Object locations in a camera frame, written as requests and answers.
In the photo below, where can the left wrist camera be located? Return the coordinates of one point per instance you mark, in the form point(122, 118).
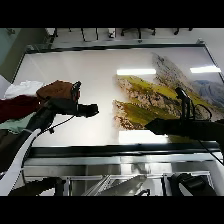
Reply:
point(76, 89)

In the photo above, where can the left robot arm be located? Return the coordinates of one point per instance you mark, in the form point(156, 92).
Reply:
point(20, 156)

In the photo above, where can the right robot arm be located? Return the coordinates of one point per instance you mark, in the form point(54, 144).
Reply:
point(196, 129)

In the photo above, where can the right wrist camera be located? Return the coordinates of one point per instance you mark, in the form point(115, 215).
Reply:
point(183, 96)

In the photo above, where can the brown garment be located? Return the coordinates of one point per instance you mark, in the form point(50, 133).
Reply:
point(56, 90)

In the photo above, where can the dark red garment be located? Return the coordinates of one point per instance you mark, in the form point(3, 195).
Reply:
point(16, 108)

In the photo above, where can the white garment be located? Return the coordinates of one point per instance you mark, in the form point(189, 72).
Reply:
point(22, 88)

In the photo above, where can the pale green garment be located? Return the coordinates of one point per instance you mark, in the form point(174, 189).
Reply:
point(14, 126)

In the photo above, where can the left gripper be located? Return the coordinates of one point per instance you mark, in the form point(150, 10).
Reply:
point(87, 110)

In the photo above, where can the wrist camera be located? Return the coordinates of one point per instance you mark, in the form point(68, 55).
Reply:
point(76, 89)
point(183, 96)

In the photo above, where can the silver frame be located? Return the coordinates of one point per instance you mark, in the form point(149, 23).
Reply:
point(110, 181)

